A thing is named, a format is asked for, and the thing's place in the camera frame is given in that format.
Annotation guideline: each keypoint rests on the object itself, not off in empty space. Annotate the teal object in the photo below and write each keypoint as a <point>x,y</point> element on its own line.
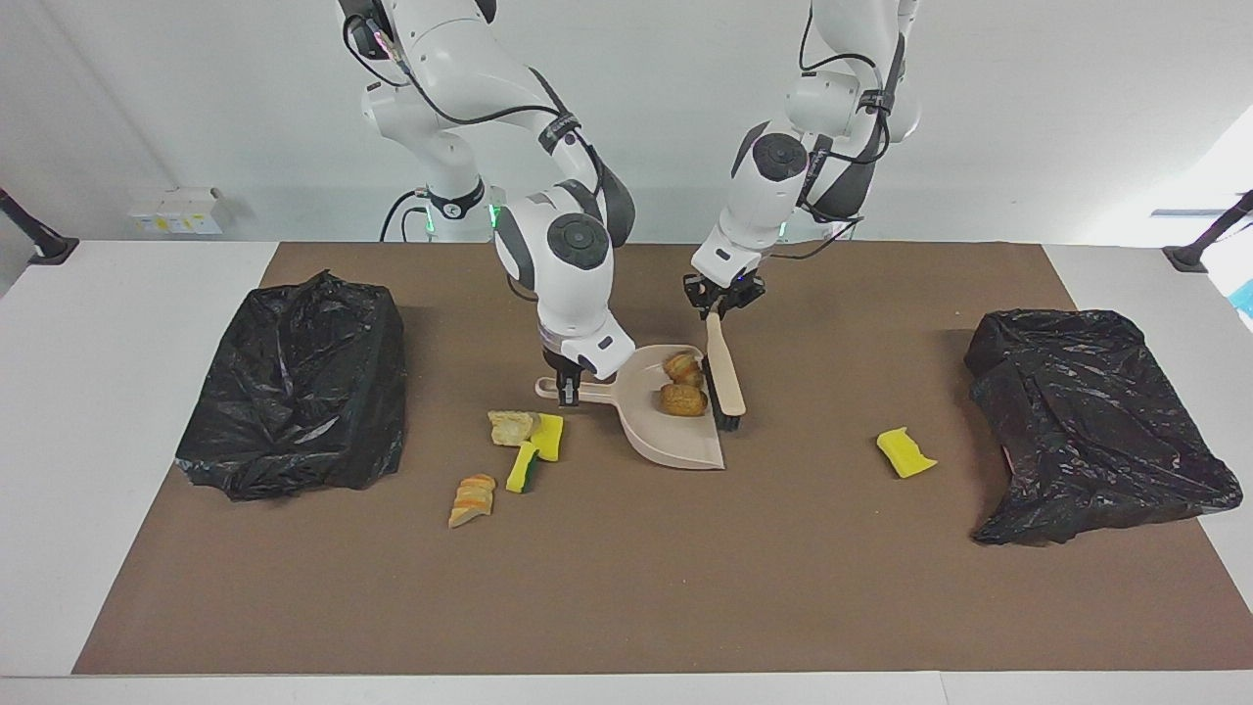
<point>1246,299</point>

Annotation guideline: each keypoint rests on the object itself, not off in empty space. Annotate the beige hand brush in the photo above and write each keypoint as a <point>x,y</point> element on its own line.
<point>724,367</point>

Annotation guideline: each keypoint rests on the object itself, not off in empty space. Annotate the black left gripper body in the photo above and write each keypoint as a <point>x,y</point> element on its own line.
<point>724,296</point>

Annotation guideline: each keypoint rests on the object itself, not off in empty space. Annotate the yellow green-backed sponge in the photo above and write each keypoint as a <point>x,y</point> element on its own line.
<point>905,453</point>
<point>522,470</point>
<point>550,436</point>

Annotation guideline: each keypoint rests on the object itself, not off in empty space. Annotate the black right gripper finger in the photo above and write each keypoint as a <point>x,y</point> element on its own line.
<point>569,397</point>

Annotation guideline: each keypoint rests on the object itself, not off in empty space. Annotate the brown table mat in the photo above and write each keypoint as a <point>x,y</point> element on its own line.
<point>626,607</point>

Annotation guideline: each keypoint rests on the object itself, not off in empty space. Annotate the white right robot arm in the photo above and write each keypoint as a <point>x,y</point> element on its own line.
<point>578,294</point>

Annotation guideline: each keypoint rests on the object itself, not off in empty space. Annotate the black trash bag bin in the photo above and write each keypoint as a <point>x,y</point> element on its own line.
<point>303,392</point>
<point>1087,421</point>

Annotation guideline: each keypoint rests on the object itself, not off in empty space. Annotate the brown bread roll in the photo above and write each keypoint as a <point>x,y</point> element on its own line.
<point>682,400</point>

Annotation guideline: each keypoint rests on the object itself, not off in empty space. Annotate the white wall socket box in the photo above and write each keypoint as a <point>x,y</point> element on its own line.
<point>176,211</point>

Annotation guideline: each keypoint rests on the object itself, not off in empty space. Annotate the beige plastic dustpan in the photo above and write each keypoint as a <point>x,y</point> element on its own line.
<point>675,441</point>

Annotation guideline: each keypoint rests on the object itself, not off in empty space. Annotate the sliced croissant piece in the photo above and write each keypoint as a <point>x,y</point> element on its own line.
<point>681,366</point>

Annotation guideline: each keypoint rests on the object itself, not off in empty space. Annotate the black clamp stand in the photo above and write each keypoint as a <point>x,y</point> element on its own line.
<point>1189,257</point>
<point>54,252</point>

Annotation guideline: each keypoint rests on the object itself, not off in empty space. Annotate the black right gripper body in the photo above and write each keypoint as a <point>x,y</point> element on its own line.
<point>570,374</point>

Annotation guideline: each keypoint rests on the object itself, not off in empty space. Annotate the pale bread chunk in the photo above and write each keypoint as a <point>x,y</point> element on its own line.
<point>512,427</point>

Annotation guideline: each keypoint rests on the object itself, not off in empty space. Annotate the sliced bread loaf piece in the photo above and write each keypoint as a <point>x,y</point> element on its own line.
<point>474,499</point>

